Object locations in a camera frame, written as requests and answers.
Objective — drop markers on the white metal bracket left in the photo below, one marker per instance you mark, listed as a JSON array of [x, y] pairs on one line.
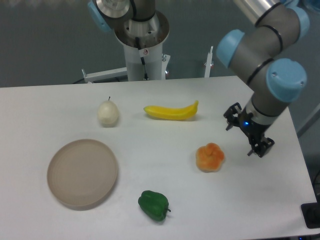
[[104, 75]]

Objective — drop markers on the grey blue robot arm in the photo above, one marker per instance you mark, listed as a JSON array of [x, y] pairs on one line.
[[275, 83]]

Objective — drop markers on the yellow toy banana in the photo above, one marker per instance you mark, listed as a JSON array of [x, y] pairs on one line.
[[172, 114]]

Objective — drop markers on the green toy bell pepper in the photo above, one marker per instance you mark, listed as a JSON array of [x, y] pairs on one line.
[[154, 204]]

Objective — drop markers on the blue plastic bag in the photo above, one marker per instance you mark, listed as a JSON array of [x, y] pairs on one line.
[[312, 5]]

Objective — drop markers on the orange toy bread roll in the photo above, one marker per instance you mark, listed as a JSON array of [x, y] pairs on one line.
[[209, 158]]

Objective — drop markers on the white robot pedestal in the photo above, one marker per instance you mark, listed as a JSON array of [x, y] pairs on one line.
[[142, 43]]

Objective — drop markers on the white metal bracket right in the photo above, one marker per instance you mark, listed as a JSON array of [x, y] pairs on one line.
[[209, 63]]

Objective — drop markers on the black device at edge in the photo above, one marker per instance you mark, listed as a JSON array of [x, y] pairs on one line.
[[311, 214]]

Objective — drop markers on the white metal bracket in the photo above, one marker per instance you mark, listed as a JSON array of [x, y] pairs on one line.
[[104, 75], [209, 63]]

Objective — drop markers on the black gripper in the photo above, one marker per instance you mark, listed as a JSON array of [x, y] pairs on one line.
[[235, 117]]

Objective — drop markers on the beige round plate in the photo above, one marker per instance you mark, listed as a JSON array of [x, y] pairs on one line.
[[82, 174]]

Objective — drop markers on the white toy pear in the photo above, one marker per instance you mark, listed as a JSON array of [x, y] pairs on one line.
[[108, 113]]

